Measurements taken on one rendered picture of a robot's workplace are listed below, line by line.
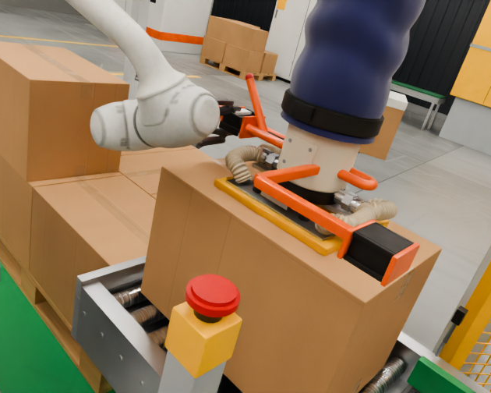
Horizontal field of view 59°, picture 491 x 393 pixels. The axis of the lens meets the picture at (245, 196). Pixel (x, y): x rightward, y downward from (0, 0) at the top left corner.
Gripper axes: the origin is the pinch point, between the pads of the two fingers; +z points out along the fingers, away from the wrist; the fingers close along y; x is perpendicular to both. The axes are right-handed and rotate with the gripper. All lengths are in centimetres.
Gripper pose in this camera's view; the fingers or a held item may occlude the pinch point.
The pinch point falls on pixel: (237, 120)
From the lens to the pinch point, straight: 118.9
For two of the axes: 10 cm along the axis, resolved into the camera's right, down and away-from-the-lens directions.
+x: 7.0, 4.4, -5.6
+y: -2.2, 8.8, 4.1
